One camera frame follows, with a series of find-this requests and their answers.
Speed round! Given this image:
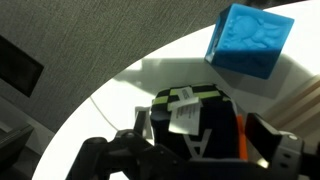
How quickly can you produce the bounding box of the black soft letter block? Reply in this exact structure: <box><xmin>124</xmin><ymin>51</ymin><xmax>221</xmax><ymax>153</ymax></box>
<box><xmin>150</xmin><ymin>84</ymin><xmax>248</xmax><ymax>160</ymax></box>

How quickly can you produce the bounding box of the white round table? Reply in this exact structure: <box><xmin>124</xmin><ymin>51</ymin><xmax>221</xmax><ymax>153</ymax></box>
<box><xmin>32</xmin><ymin>0</ymin><xmax>320</xmax><ymax>180</ymax></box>

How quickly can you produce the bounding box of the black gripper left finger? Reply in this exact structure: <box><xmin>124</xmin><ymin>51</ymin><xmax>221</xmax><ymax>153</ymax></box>
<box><xmin>115</xmin><ymin>106</ymin><xmax>154</xmax><ymax>145</ymax></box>

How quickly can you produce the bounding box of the dark floor outlet box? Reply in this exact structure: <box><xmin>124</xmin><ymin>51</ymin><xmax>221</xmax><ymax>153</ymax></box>
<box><xmin>0</xmin><ymin>36</ymin><xmax>44</xmax><ymax>97</ymax></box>

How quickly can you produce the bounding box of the blue embossed cube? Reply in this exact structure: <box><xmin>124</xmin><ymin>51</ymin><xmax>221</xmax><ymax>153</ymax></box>
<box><xmin>205</xmin><ymin>3</ymin><xmax>294</xmax><ymax>79</ymax></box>

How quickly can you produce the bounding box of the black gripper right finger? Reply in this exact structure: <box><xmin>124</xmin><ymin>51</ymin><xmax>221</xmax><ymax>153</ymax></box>
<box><xmin>245</xmin><ymin>113</ymin><xmax>303</xmax><ymax>170</ymax></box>

